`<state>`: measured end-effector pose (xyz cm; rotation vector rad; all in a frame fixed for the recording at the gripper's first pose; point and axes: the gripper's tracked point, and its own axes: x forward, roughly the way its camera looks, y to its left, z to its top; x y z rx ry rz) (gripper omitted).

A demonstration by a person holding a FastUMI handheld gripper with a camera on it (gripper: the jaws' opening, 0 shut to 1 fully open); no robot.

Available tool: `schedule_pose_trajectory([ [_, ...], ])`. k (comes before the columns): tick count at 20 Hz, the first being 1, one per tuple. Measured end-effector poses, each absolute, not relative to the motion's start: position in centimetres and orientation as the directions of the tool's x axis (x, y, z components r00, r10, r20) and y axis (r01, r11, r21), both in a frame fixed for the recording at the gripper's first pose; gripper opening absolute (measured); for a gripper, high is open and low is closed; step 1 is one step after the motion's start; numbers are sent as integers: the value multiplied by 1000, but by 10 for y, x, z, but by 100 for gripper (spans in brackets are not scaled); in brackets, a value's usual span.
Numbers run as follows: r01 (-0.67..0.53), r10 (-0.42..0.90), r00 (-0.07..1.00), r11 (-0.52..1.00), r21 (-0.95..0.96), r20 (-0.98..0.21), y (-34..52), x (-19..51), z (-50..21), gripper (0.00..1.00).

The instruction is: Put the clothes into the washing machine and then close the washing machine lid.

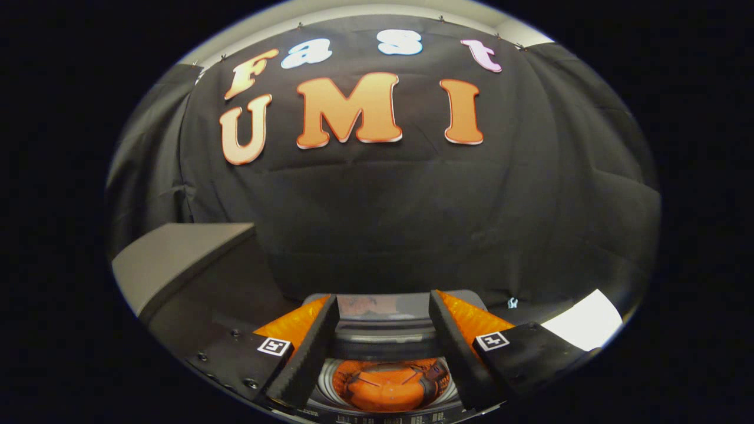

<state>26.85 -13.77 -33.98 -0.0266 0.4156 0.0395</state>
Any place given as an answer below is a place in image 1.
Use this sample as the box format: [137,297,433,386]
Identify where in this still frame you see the grey washing machine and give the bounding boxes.
[295,291,491,424]

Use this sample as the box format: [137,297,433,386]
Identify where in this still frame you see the dark glass washing machine lid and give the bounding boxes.
[302,291,488,361]

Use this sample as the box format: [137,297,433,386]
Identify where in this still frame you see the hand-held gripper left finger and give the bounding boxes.
[186,293,340,411]

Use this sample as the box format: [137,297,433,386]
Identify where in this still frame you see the white flat panel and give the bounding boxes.
[541,289,624,353]

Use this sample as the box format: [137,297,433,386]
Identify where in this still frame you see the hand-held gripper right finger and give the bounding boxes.
[429,289,600,412]

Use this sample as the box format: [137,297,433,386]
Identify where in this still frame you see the yellow polo shirt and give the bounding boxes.
[333,359,449,412]

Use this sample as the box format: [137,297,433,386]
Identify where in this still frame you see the grey side table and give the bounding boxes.
[112,222,307,369]

